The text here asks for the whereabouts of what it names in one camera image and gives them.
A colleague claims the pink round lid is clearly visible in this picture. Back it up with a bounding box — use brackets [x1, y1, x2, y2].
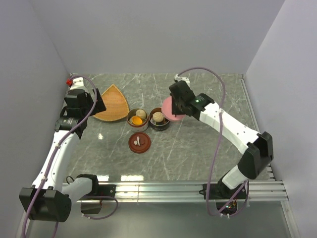
[161, 96, 186, 122]

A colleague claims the white dumpling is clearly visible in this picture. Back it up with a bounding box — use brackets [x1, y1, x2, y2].
[152, 112, 164, 123]

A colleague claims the dark steel lunch tin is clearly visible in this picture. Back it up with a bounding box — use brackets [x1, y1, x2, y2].
[149, 107, 170, 131]

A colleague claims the orange egg tart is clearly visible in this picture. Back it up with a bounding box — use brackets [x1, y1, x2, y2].
[129, 116, 143, 125]

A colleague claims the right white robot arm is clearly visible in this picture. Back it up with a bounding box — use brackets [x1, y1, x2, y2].
[169, 80, 273, 198]

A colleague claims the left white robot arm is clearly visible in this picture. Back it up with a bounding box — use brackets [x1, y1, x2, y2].
[19, 89, 106, 222]

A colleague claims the white steel lunch tin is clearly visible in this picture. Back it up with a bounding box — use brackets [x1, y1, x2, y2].
[127, 108, 149, 132]

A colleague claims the woven bamboo tray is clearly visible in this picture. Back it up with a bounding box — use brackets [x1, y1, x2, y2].
[94, 84, 129, 122]

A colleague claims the brown round lid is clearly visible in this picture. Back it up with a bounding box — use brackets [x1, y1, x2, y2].
[128, 132, 151, 154]

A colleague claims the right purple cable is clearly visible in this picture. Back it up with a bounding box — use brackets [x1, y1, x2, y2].
[177, 66, 250, 217]

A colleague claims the purple cable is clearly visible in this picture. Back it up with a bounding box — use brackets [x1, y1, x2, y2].
[177, 66, 250, 217]
[21, 75, 119, 238]

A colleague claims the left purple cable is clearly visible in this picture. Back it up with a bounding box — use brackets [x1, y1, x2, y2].
[21, 75, 119, 238]

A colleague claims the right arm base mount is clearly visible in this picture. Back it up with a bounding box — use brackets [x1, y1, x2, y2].
[208, 181, 250, 219]

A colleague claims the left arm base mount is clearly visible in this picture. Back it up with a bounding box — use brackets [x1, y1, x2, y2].
[78, 184, 116, 215]

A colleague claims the aluminium rail frame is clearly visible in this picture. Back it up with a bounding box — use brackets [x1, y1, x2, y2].
[16, 180, 300, 238]

